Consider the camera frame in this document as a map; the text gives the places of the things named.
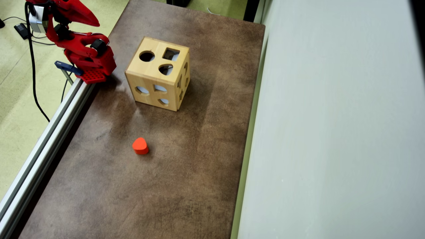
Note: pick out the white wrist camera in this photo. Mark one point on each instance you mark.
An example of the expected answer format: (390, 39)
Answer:
(36, 18)

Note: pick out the black furniture base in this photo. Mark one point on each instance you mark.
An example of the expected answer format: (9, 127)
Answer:
(178, 2)

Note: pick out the wooden shape sorter box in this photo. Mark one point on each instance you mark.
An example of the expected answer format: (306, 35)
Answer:
(156, 83)

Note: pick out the dark vertical post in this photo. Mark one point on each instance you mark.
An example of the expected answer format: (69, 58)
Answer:
(251, 10)

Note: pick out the orange rounded triangle block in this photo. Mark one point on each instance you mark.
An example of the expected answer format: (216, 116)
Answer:
(140, 145)

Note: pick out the red robot arm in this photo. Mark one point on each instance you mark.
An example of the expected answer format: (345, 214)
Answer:
(79, 49)

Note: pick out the blue clamp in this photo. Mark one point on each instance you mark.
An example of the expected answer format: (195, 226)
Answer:
(68, 67)

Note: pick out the aluminium profile rail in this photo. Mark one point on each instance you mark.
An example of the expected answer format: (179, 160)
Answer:
(40, 156)

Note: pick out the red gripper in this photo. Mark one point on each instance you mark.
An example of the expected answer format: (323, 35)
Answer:
(80, 15)

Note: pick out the black power adapter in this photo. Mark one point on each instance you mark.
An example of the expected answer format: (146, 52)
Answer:
(22, 31)

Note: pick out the black plug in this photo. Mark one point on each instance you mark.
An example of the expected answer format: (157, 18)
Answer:
(1, 23)

